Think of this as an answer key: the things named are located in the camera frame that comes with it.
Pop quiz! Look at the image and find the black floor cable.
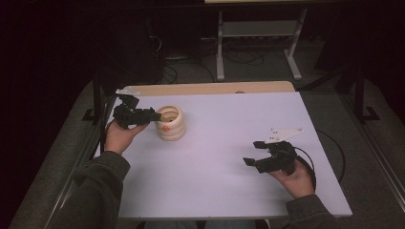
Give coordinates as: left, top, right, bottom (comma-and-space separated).
223, 47, 266, 68
160, 60, 216, 85

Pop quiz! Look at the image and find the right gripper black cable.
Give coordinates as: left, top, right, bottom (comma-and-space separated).
293, 129, 347, 193

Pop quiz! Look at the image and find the person's right hand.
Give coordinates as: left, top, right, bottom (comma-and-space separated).
269, 159, 317, 200

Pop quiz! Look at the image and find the white board sheet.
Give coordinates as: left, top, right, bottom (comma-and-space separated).
95, 91, 353, 221

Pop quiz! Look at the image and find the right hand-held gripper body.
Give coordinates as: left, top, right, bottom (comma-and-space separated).
253, 127, 305, 177

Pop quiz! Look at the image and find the person's left hand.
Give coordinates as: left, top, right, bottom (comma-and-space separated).
103, 119, 150, 156

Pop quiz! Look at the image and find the cream ribbed pen holder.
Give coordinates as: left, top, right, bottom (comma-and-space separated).
154, 105, 186, 142

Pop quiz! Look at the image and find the black metal stand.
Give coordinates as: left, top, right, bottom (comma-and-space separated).
353, 65, 380, 124
81, 71, 103, 124

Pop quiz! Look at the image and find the light wooden table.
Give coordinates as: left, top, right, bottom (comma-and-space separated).
120, 80, 296, 98

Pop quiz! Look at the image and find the white metal stand frame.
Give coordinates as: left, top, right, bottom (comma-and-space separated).
215, 9, 309, 82

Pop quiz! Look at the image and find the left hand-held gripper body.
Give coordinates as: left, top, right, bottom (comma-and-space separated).
112, 88, 151, 131

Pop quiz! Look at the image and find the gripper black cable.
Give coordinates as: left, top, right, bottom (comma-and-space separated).
98, 93, 119, 156
293, 129, 347, 193

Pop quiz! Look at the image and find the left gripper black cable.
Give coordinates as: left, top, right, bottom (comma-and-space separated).
98, 93, 119, 156

